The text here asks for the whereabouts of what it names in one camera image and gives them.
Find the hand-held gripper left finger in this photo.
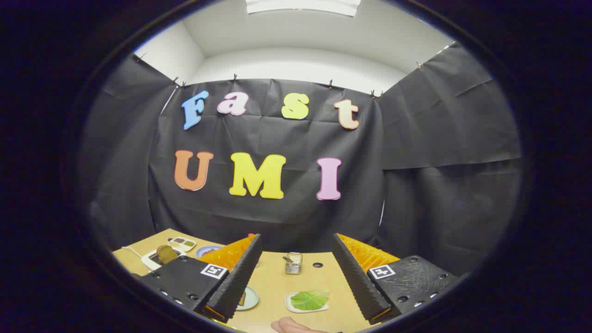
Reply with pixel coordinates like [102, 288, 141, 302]
[138, 234, 263, 323]

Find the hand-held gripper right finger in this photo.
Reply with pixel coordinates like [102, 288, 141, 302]
[331, 233, 462, 323]

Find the green lettuce leaf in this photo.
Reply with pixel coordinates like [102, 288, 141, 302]
[290, 290, 331, 311]

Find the brown crust bread slice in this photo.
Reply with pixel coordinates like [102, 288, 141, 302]
[156, 245, 179, 265]

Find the pale green round plate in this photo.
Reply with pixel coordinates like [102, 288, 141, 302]
[236, 286, 259, 311]

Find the white square plate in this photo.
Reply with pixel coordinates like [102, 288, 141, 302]
[284, 290, 330, 314]

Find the white seasoning tray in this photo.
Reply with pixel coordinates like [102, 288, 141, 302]
[167, 237, 197, 253]

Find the white toaster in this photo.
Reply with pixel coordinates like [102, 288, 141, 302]
[141, 247, 185, 272]

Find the black backdrop cloth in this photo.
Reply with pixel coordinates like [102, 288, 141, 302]
[79, 42, 523, 278]

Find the row of small cloth clips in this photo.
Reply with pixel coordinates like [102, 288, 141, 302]
[134, 53, 424, 99]

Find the ceiling light panel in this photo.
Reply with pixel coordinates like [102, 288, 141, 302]
[245, 0, 361, 18]

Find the metal wire cutlery holder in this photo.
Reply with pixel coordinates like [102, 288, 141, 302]
[284, 252, 303, 275]

